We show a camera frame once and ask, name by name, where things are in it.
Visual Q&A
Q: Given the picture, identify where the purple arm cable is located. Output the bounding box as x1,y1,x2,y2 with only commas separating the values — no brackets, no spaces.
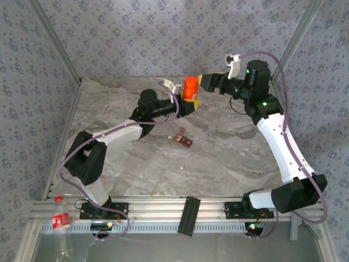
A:
239,51,328,240
59,81,180,242

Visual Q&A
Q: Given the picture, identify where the aluminium frame post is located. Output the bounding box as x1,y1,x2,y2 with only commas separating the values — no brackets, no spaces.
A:
27,0,83,86
269,0,326,84

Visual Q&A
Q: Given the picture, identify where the orange pill bottle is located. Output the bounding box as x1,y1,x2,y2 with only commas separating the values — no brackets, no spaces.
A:
182,86,199,102

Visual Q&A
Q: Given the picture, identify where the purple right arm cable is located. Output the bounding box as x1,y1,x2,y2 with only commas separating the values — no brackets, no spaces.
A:
239,51,328,240

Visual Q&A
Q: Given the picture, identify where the black rail bracket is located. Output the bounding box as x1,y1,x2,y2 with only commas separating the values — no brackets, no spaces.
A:
177,195,202,237

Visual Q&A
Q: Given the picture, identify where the grey corner bracket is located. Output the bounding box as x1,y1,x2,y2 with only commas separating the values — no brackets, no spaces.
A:
289,205,324,241

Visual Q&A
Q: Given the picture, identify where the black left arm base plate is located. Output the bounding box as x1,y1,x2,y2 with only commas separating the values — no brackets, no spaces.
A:
79,201,129,220

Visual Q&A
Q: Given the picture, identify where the small circuit board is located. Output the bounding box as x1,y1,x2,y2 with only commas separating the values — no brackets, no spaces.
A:
91,222,114,230
244,222,266,236

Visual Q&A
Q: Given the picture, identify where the aluminium rail beam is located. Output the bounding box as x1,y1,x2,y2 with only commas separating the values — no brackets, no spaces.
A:
28,195,327,236

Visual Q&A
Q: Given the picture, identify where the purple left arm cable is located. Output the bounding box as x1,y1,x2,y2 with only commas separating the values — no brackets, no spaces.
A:
59,81,180,242

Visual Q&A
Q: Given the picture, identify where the orange bottle cap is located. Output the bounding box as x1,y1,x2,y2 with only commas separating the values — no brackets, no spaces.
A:
184,76,200,90

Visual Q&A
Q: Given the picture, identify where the clear plastic bottle red label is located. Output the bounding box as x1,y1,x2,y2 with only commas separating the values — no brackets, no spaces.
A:
51,195,76,259

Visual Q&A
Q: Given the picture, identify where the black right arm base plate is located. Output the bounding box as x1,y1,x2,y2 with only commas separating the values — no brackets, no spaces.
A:
224,201,275,219

